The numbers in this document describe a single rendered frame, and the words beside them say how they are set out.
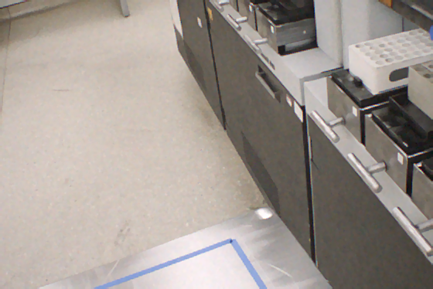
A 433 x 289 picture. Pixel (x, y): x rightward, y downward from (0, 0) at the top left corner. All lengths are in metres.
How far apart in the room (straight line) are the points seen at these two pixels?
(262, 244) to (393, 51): 0.47
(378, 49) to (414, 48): 0.06
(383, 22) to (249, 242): 0.55
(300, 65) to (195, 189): 1.00
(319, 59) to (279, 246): 0.67
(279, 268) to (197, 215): 1.39
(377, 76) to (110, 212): 1.39
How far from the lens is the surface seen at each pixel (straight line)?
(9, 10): 4.55
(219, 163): 2.31
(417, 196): 0.90
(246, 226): 0.77
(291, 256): 0.72
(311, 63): 1.32
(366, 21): 1.12
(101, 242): 2.09
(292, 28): 1.36
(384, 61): 1.03
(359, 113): 1.01
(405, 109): 0.98
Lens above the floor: 1.33
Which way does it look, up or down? 33 degrees down
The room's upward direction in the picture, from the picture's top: 10 degrees counter-clockwise
